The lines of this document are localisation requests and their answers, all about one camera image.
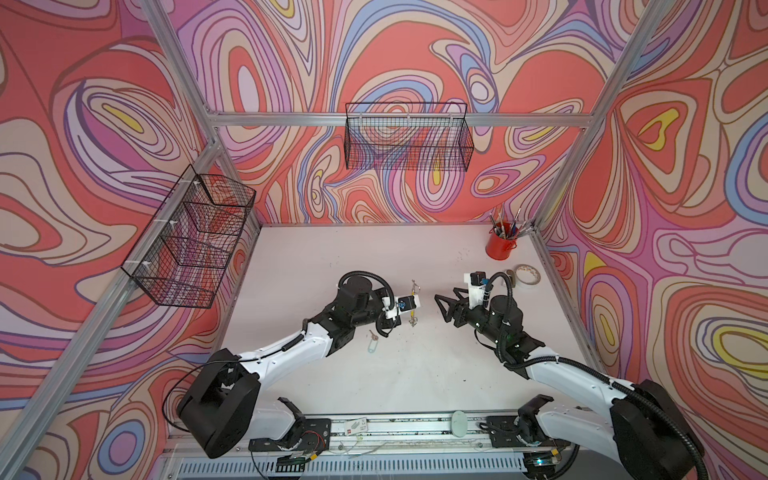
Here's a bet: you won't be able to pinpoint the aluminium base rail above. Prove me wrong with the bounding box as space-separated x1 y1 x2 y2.
149 411 584 479

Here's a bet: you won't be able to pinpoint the white label tag on rail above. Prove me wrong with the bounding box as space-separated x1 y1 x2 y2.
344 417 369 436

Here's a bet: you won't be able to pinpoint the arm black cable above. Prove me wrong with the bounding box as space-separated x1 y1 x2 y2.
337 270 397 310
485 271 709 480

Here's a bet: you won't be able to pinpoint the black wire basket back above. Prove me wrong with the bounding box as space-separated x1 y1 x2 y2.
343 101 475 172

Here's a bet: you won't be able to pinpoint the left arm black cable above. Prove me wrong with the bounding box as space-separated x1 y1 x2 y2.
337 270 397 310

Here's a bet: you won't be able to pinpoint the key with long mint tag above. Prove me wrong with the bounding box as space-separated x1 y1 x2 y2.
367 330 379 354

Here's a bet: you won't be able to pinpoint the aluminium frame post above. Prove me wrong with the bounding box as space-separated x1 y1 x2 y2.
139 0 265 232

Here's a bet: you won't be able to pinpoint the tape roll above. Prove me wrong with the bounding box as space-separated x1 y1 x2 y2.
514 264 542 286

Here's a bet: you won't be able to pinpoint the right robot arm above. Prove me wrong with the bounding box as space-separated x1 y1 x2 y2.
434 288 709 479

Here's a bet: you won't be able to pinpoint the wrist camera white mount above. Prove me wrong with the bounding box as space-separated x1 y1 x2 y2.
382 295 413 315
464 271 492 309

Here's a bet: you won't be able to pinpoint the pens in cup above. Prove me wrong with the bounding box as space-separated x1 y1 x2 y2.
489 210 535 240

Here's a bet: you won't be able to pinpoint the black wire basket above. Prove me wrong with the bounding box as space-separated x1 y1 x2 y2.
121 166 256 309
343 101 475 172

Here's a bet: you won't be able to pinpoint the red pen cup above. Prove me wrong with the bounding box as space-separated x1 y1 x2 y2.
485 231 517 261

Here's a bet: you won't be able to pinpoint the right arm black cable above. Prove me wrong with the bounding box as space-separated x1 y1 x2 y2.
485 271 709 480

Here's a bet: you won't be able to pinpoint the white oval button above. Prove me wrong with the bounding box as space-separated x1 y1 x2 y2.
450 410 468 438

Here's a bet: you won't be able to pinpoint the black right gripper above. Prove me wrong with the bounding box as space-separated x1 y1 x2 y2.
435 287 506 346

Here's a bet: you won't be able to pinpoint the metal keyring organizer yellow grip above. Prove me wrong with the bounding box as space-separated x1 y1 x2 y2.
409 280 421 327

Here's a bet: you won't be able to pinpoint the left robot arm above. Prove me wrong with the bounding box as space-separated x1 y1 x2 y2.
176 271 420 459

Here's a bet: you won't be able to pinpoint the black wire basket left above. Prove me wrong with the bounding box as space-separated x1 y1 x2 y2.
121 166 256 309

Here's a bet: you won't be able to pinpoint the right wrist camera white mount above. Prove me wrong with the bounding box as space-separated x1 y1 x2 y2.
464 271 492 309

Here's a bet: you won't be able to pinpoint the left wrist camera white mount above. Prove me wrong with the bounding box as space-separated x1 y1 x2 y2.
382 295 413 315

